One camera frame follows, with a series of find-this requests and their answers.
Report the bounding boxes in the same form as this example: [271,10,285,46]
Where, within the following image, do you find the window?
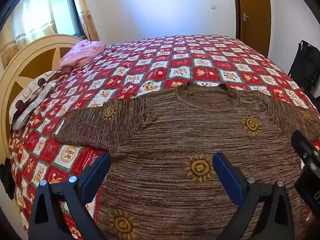
[50,0,85,38]

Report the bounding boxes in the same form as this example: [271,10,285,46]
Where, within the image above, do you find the sheer yellow curtain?
[0,0,58,64]

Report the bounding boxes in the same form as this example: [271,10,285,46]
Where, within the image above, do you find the brown knit sweater sun motifs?
[54,82,320,240]

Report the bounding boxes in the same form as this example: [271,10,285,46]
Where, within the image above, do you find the grey patterned pillow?
[12,80,60,131]

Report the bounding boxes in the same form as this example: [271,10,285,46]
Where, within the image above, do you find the yellow patterned curtain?
[70,0,101,42]

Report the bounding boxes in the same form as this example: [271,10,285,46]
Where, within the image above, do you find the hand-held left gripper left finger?
[29,152,112,240]

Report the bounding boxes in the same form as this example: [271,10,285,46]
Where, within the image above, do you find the black bag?
[287,40,320,96]

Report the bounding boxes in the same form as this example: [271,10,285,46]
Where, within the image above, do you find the pink pillow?
[54,40,106,73]

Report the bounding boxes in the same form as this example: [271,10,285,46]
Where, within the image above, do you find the red printed patchwork bedspread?
[9,35,320,240]

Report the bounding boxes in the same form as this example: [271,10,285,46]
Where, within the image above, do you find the cream and brown headboard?
[0,34,83,160]

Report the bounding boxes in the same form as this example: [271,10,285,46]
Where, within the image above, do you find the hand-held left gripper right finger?
[212,152,295,240]

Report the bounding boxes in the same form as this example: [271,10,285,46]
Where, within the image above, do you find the brown wooden door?
[231,0,272,58]

